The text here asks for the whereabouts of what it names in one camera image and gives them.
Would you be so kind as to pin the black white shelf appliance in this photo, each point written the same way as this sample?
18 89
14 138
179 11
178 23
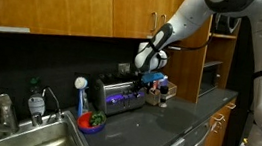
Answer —
226 24

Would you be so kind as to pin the grey dishwasher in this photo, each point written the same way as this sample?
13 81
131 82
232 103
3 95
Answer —
192 144

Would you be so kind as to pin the white blue dish brush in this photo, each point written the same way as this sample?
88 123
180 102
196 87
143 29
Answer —
81 97

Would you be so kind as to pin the wooden lower cabinets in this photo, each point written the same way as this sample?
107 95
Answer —
218 137

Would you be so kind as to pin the wooden cabinets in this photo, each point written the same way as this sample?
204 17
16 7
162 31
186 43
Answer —
218 137
62 0

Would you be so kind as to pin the clear soap bottle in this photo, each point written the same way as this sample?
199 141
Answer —
36 103

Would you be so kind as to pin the wall outlet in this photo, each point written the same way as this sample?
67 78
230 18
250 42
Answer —
124 68

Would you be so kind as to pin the steel sink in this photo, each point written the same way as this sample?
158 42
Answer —
46 136

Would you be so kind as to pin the blue white canister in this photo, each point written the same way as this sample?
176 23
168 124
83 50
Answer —
165 82

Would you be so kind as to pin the wooden upper cabinets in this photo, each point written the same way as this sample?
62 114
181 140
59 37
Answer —
62 0

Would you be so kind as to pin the silver toaster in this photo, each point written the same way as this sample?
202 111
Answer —
118 96

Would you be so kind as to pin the under cabinet light strip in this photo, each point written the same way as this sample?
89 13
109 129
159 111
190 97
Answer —
2 29

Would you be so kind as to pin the white label sticker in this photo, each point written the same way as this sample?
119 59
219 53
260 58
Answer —
178 145

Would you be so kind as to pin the items behind toaster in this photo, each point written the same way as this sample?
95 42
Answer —
153 98

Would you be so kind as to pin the red white sugar canister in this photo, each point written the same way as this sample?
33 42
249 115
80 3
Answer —
154 86

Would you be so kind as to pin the red and blue bowl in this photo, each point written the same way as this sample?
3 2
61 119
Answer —
84 125

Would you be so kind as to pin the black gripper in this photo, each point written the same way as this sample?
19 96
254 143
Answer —
140 82

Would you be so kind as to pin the black microwave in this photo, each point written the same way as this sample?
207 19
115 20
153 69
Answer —
209 79

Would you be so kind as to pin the green vegetable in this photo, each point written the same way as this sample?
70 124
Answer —
97 118

